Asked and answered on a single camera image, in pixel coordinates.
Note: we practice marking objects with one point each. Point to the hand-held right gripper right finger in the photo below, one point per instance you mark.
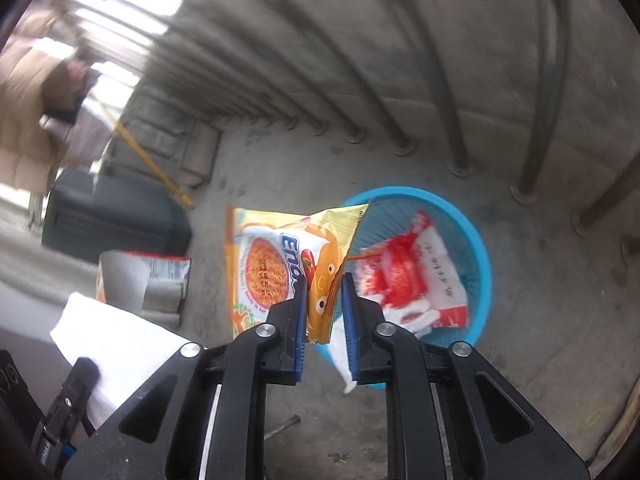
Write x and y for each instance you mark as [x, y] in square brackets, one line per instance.
[350, 330]

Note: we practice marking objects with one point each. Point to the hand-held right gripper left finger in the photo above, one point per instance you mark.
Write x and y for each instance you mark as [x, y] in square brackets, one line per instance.
[301, 330]

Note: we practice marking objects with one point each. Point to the yellow instant noodle packet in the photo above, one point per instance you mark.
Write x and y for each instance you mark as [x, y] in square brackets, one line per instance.
[270, 270]

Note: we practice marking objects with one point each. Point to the blue plastic basket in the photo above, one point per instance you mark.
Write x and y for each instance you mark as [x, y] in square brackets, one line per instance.
[470, 240]

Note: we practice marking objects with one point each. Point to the white plastic wrapper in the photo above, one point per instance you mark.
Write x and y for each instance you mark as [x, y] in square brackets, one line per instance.
[342, 360]

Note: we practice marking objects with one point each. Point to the red white snack packet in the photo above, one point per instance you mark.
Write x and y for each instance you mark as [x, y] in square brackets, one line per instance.
[415, 270]

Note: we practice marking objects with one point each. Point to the white printed paper sheet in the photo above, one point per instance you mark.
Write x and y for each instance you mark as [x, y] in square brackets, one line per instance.
[130, 345]

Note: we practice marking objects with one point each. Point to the small metal rod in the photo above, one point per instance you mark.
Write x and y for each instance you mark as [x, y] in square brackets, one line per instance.
[282, 427]

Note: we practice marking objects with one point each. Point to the orange white printed carton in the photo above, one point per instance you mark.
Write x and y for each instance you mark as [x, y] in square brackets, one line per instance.
[125, 280]

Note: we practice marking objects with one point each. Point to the dark grey storage bin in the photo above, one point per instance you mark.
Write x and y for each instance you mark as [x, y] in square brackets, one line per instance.
[115, 220]

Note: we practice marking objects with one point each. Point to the grey concrete block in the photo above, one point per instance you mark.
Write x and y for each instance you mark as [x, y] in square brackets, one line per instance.
[200, 155]

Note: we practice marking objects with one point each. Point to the yellow broom pole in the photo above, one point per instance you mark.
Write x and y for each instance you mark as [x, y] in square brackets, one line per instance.
[145, 160]

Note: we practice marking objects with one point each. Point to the metal window railing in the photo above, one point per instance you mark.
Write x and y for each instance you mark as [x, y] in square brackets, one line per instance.
[440, 60]

